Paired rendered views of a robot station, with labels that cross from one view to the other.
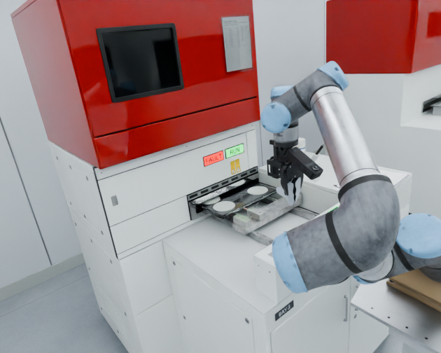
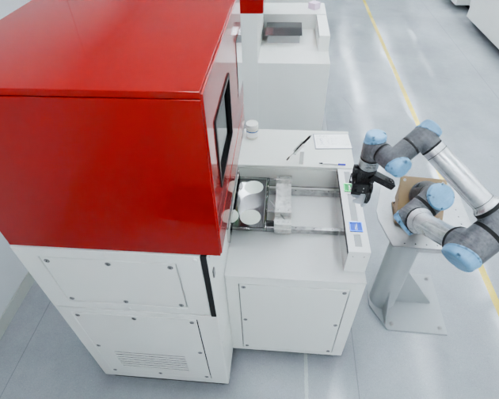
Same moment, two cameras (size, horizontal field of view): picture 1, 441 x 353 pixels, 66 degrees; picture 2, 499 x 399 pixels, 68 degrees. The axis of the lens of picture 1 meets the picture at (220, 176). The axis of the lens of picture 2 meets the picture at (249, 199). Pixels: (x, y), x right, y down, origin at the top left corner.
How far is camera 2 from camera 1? 123 cm
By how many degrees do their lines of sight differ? 45
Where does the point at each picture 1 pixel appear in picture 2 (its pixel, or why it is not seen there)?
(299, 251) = (481, 253)
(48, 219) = not seen: outside the picture
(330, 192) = (319, 170)
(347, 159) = (481, 194)
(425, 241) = (447, 201)
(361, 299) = (395, 241)
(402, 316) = (419, 239)
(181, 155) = not seen: hidden behind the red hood
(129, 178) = not seen: hidden behind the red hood
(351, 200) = (498, 218)
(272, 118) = (403, 169)
